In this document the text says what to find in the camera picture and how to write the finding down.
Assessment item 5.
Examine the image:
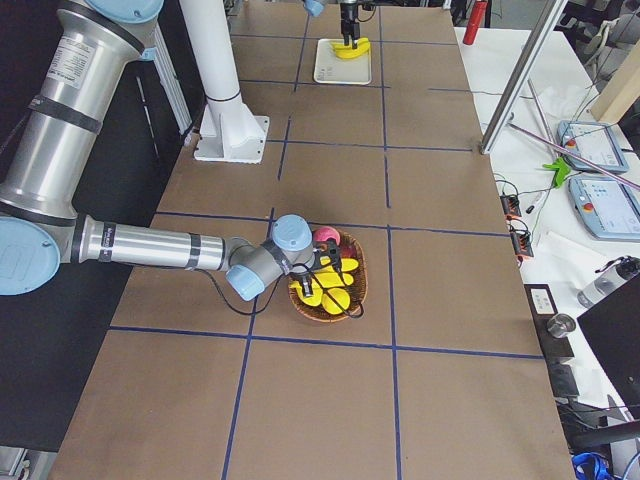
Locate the orange black electronics board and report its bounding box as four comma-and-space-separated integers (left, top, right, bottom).
509, 229, 534, 261
500, 194, 522, 220

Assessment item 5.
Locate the aluminium frame post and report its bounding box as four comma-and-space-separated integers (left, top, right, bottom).
480, 0, 568, 154

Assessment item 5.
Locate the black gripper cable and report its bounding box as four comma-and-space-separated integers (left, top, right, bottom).
207, 242, 366, 320

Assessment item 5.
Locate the upper teach pendant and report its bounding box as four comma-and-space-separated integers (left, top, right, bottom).
557, 120, 629, 174

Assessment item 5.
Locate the yellow banana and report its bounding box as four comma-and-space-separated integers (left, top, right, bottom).
339, 37, 370, 58
318, 257, 359, 273
289, 272, 354, 293
330, 42, 370, 60

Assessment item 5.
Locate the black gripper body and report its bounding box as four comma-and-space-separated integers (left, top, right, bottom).
289, 238, 341, 279
340, 3, 360, 38

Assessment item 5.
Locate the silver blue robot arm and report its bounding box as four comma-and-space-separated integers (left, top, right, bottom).
302, 0, 374, 49
1, 1, 330, 301

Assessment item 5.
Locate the black monitor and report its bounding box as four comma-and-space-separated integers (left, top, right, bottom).
578, 280, 640, 420

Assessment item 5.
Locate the white bear print tray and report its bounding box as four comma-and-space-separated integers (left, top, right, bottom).
313, 38, 372, 85

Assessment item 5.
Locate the clear water bottle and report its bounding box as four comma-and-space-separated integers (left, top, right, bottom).
577, 256, 639, 308

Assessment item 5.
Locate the brown woven basket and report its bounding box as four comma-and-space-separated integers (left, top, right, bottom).
288, 230, 368, 323

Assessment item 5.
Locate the teach pendant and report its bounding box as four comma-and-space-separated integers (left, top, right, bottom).
557, 120, 629, 174
568, 175, 639, 242

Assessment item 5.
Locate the lower teach pendant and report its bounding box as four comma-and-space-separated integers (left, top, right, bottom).
568, 175, 639, 242

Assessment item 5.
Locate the dark red apple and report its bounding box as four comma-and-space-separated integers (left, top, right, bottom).
339, 243, 358, 258

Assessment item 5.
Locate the orange black electronics board lower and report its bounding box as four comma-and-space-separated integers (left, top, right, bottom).
509, 229, 534, 261

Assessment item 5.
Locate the red fire extinguisher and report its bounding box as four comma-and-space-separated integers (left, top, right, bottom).
463, 0, 489, 45

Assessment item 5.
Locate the orange black electronics board upper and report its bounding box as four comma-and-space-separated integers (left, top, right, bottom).
500, 194, 522, 220

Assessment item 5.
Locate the red pink apple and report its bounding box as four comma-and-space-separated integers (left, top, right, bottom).
313, 226, 341, 245

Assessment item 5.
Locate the green plastic clamp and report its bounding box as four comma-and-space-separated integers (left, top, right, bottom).
542, 157, 571, 189

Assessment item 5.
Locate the metal cylinder weight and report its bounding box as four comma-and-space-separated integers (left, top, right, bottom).
546, 313, 577, 339

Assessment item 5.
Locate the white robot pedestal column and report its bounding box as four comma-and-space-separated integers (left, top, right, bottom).
180, 0, 270, 164

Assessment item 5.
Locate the metal rod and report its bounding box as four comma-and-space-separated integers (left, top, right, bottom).
508, 122, 640, 191

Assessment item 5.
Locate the yellow lemon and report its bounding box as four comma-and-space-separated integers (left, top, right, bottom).
321, 288, 351, 315

